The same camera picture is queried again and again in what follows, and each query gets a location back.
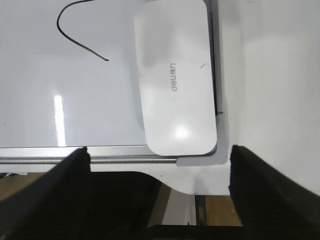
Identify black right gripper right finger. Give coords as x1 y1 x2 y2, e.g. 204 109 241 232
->
229 145 320 240

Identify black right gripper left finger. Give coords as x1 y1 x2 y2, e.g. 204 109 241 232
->
0 147 91 240

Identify white rectangular board eraser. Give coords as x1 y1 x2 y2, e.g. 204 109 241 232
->
134 0 217 156

